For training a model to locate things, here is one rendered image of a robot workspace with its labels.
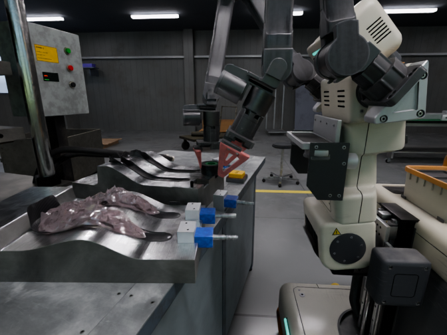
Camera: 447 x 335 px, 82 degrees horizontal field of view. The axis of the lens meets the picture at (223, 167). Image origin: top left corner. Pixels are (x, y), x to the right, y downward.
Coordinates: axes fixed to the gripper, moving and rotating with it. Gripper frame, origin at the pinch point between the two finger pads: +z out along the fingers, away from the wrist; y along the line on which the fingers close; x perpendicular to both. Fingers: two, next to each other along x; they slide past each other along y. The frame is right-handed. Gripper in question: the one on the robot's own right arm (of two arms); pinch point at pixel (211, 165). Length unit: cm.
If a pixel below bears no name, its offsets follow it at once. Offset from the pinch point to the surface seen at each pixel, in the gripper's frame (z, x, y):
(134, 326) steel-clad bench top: 12, 53, 24
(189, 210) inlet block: 3.5, 29.1, 11.5
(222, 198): 7.1, 14.7, -0.6
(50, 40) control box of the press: -48, -57, 65
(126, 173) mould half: 0.9, 0.9, 29.3
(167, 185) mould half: 3.1, 10.2, 16.2
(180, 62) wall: -132, -828, -66
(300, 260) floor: 91, -54, -78
